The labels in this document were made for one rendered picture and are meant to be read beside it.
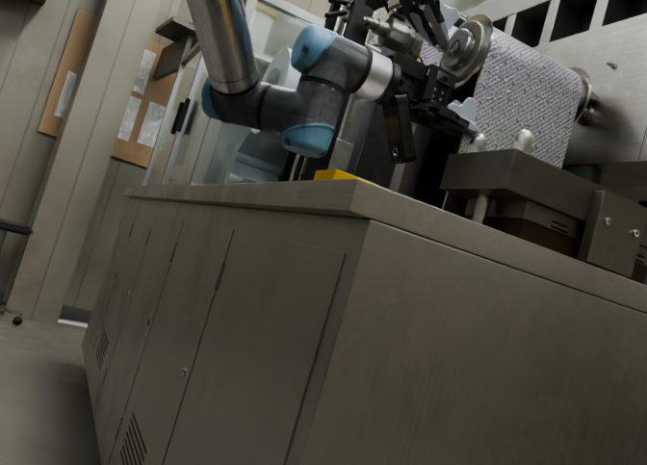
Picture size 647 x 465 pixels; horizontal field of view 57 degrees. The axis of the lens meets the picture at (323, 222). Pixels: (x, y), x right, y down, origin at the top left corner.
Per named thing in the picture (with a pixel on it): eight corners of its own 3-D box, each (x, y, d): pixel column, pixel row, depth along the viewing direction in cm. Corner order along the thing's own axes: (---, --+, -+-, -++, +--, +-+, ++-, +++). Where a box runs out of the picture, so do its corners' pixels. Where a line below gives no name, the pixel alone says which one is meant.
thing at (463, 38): (463, 61, 107) (438, 71, 114) (472, 64, 108) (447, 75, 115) (472, 22, 108) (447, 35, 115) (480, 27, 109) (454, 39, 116)
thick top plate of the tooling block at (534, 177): (438, 188, 99) (448, 153, 100) (603, 252, 115) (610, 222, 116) (504, 188, 85) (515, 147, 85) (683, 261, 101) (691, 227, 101)
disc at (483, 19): (430, 95, 118) (449, 26, 119) (432, 96, 118) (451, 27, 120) (478, 82, 105) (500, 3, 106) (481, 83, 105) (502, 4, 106)
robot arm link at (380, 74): (364, 90, 93) (342, 97, 100) (389, 100, 95) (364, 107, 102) (377, 44, 94) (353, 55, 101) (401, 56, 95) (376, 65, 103)
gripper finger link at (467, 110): (498, 107, 104) (456, 87, 101) (489, 139, 104) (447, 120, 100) (486, 109, 107) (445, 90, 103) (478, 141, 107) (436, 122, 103)
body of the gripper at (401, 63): (461, 77, 100) (402, 47, 95) (448, 125, 100) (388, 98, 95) (435, 84, 107) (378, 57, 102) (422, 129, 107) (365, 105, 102)
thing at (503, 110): (452, 168, 105) (479, 69, 107) (549, 208, 115) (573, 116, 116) (454, 168, 105) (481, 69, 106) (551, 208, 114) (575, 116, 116)
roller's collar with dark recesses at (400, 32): (375, 46, 136) (382, 20, 136) (396, 57, 138) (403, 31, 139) (388, 40, 130) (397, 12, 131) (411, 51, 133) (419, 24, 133)
